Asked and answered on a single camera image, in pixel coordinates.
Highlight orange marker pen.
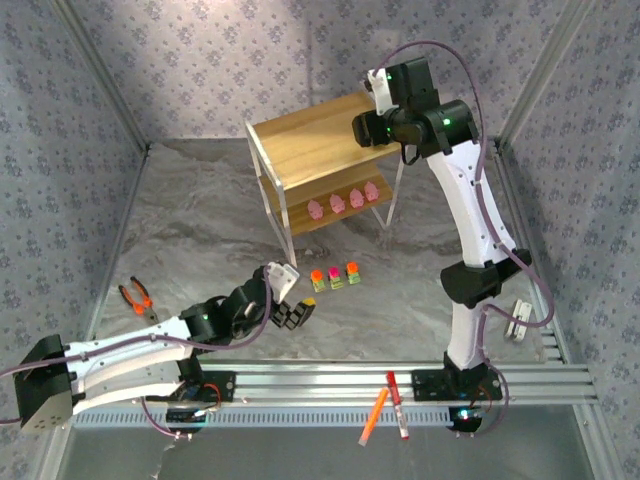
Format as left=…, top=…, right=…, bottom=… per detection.
left=358, top=387, right=390, bottom=446

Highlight red white marker pen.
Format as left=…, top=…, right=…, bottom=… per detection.
left=386, top=370, right=410, bottom=441

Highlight grey metal plate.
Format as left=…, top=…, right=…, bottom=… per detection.
left=64, top=427, right=599, bottom=480

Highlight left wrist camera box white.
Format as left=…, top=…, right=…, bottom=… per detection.
left=266, top=261, right=301, bottom=305

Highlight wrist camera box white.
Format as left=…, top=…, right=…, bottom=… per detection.
left=366, top=68, right=397, bottom=115
left=266, top=261, right=301, bottom=305

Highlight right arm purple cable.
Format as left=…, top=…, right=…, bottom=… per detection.
left=369, top=40, right=556, bottom=437

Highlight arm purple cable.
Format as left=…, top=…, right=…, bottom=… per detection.
left=0, top=264, right=275, bottom=442
left=369, top=40, right=556, bottom=437

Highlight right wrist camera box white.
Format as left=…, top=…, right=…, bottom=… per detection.
left=366, top=68, right=397, bottom=115

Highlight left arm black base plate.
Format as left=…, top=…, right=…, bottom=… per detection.
left=145, top=370, right=236, bottom=403

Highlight orange-handled pliers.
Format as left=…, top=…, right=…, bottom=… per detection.
left=118, top=275, right=160, bottom=324

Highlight aluminium mounting rail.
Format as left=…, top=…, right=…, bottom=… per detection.
left=54, top=362, right=600, bottom=407

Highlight grey slotted cable duct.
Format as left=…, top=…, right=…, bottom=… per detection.
left=69, top=405, right=454, bottom=430

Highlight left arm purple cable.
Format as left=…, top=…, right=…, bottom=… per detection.
left=0, top=264, right=275, bottom=442

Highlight aluminium table edge rail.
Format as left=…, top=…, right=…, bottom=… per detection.
left=494, top=139, right=574, bottom=364
left=82, top=142, right=154, bottom=361

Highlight aluminium enclosure post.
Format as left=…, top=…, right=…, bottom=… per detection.
left=52, top=0, right=151, bottom=154
left=495, top=0, right=597, bottom=151

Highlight wooden shelf white metal frame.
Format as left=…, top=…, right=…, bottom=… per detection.
left=244, top=81, right=410, bottom=271

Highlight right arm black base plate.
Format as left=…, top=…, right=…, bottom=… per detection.
left=411, top=369, right=504, bottom=403

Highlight white plastic bracket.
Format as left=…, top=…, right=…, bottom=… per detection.
left=503, top=298, right=535, bottom=344

